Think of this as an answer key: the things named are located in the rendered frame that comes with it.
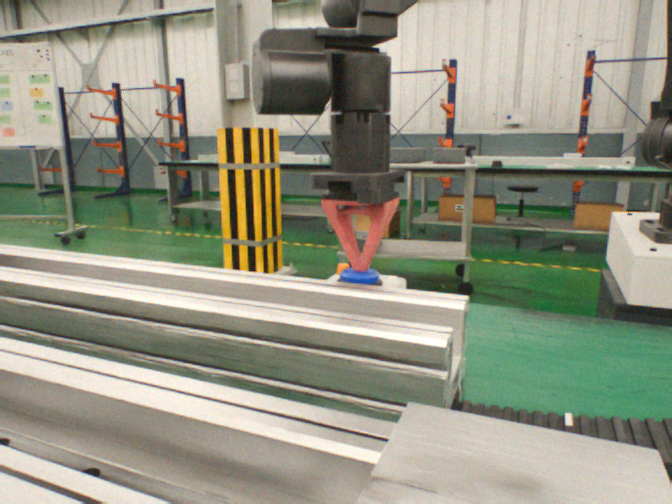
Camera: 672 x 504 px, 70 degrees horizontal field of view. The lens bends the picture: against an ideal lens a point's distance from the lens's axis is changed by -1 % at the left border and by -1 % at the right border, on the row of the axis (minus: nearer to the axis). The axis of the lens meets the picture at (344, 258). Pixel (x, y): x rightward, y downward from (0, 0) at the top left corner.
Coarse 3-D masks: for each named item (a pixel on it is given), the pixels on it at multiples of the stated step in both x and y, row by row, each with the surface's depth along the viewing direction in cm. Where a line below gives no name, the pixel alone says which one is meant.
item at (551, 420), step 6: (534, 414) 34; (540, 414) 34; (546, 414) 34; (552, 414) 34; (534, 420) 33; (540, 420) 33; (546, 420) 34; (552, 420) 33; (558, 420) 34; (540, 426) 33; (546, 426) 33; (552, 426) 32; (558, 426) 33
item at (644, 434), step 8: (632, 424) 31; (640, 424) 32; (648, 424) 31; (656, 424) 31; (632, 432) 31; (640, 432) 30; (648, 432) 31; (656, 432) 30; (632, 440) 30; (640, 440) 30; (648, 440) 30; (656, 440) 29; (664, 440) 30; (648, 448) 29; (656, 448) 29; (664, 448) 29; (664, 456) 28; (664, 464) 27
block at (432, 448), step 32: (416, 416) 19; (448, 416) 19; (480, 416) 19; (384, 448) 17; (416, 448) 17; (448, 448) 17; (480, 448) 17; (512, 448) 17; (544, 448) 17; (576, 448) 17; (608, 448) 17; (640, 448) 17; (384, 480) 15; (416, 480) 15; (448, 480) 15; (480, 480) 15; (512, 480) 15; (544, 480) 15; (576, 480) 15; (608, 480) 15; (640, 480) 15
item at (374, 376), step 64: (0, 256) 53; (64, 256) 50; (0, 320) 44; (64, 320) 41; (128, 320) 39; (192, 320) 35; (256, 320) 33; (320, 320) 32; (384, 320) 32; (448, 320) 36; (256, 384) 34; (320, 384) 32; (384, 384) 31; (448, 384) 31
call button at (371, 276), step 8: (344, 272) 49; (352, 272) 49; (360, 272) 49; (368, 272) 49; (376, 272) 49; (344, 280) 48; (352, 280) 48; (360, 280) 47; (368, 280) 48; (376, 280) 48
